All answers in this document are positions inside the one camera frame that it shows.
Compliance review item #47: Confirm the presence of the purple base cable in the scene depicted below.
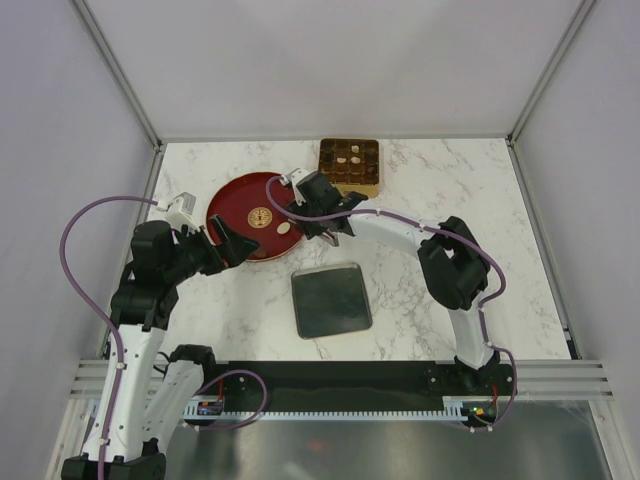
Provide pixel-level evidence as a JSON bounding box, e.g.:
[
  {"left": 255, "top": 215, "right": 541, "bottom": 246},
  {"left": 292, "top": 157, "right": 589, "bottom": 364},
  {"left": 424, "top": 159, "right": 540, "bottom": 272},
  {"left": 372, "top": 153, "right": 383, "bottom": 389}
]
[{"left": 182, "top": 369, "right": 269, "bottom": 434}]

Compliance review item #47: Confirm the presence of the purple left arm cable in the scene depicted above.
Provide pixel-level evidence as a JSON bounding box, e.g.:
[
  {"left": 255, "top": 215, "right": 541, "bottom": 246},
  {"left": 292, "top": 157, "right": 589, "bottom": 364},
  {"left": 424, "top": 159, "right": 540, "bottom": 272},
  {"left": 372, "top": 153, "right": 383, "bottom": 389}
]
[{"left": 58, "top": 194, "right": 161, "bottom": 480}]

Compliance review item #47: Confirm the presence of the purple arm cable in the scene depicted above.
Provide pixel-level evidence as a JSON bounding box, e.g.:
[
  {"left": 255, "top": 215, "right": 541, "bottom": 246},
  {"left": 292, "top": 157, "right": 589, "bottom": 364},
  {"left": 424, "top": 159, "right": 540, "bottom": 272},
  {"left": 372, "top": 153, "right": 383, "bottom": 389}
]
[
  {"left": 265, "top": 173, "right": 521, "bottom": 431},
  {"left": 58, "top": 194, "right": 161, "bottom": 480}
]

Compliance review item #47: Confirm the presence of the silver tin lid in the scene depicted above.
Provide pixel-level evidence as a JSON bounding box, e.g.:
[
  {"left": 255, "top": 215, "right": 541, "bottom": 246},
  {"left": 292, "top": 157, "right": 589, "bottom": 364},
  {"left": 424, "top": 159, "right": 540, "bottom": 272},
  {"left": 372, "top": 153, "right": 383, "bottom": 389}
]
[{"left": 291, "top": 262, "right": 373, "bottom": 340}]

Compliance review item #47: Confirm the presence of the red round tray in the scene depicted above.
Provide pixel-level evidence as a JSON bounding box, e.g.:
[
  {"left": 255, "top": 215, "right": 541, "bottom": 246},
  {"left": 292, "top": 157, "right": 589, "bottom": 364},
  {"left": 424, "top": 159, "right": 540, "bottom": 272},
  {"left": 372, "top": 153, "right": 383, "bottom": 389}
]
[{"left": 205, "top": 172, "right": 303, "bottom": 262}]

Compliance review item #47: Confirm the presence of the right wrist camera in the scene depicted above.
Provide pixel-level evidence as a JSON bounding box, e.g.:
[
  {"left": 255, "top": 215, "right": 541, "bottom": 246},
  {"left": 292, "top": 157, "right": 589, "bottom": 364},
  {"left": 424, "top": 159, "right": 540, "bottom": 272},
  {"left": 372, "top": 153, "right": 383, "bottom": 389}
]
[{"left": 279, "top": 168, "right": 311, "bottom": 205}]

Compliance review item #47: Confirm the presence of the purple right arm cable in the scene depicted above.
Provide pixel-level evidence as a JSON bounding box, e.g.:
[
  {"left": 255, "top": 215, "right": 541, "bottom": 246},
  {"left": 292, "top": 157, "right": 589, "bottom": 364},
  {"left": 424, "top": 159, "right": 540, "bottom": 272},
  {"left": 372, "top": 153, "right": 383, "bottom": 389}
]
[{"left": 265, "top": 173, "right": 521, "bottom": 431}]

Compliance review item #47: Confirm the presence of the white slotted cable duct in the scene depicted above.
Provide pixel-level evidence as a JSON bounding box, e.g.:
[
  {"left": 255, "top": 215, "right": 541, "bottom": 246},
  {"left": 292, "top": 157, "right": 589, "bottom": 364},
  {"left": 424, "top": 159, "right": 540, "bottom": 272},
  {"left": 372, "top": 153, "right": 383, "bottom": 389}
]
[{"left": 184, "top": 394, "right": 496, "bottom": 421}]

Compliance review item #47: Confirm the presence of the aluminium frame rail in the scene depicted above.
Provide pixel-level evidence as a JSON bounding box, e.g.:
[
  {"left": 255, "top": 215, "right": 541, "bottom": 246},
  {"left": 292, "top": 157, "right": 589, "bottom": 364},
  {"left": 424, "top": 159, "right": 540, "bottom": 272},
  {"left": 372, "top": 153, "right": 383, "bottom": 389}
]
[{"left": 69, "top": 360, "right": 613, "bottom": 401}]

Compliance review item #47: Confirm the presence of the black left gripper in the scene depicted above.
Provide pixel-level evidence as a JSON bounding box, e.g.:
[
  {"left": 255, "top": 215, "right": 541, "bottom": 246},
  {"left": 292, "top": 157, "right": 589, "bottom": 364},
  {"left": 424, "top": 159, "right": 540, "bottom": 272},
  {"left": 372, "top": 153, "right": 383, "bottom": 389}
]
[{"left": 163, "top": 215, "right": 259, "bottom": 285}]

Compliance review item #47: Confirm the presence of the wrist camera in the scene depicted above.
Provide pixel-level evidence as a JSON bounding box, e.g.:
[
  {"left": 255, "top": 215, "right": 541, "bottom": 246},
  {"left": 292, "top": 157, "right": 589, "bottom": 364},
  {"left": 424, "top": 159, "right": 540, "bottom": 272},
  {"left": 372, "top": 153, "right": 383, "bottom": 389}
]
[
  {"left": 156, "top": 192, "right": 197, "bottom": 230},
  {"left": 279, "top": 168, "right": 311, "bottom": 205}
]

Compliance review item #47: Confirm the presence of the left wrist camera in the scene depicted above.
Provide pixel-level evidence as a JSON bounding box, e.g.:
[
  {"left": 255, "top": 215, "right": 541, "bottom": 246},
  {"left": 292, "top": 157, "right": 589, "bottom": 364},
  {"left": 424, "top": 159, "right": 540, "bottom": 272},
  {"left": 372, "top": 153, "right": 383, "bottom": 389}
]
[{"left": 156, "top": 192, "right": 197, "bottom": 230}]

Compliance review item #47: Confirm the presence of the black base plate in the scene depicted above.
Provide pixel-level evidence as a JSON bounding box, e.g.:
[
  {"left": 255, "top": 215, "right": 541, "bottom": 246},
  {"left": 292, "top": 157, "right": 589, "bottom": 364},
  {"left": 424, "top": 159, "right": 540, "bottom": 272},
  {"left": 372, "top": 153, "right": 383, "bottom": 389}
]
[{"left": 214, "top": 360, "right": 514, "bottom": 414}]

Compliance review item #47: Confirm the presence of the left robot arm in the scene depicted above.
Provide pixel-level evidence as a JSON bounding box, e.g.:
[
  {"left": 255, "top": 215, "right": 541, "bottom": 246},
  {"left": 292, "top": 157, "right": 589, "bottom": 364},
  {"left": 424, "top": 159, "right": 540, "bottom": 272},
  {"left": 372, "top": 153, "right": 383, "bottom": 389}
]
[{"left": 61, "top": 215, "right": 259, "bottom": 479}]

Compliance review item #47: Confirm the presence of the gold chocolate tin box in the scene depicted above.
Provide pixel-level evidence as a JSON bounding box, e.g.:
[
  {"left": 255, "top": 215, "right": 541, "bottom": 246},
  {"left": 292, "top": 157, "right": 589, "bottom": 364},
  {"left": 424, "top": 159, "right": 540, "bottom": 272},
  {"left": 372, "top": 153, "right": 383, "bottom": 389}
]
[{"left": 318, "top": 138, "right": 381, "bottom": 198}]

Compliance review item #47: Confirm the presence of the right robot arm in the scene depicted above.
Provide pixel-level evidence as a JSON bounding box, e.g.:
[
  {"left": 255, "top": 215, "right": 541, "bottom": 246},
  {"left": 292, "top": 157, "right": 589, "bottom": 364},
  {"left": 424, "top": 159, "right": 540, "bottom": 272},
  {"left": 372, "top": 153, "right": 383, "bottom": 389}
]
[{"left": 279, "top": 169, "right": 506, "bottom": 395}]

